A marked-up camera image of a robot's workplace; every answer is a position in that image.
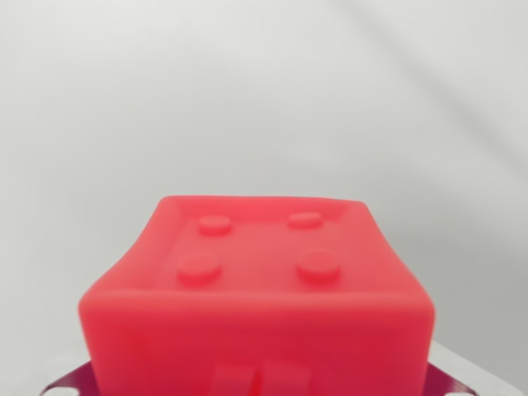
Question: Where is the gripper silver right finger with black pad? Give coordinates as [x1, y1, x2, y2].
[424, 342, 521, 396]

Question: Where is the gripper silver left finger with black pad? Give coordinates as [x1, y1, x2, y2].
[24, 344, 96, 396]

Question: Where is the red embossed cube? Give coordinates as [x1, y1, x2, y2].
[77, 195, 436, 396]

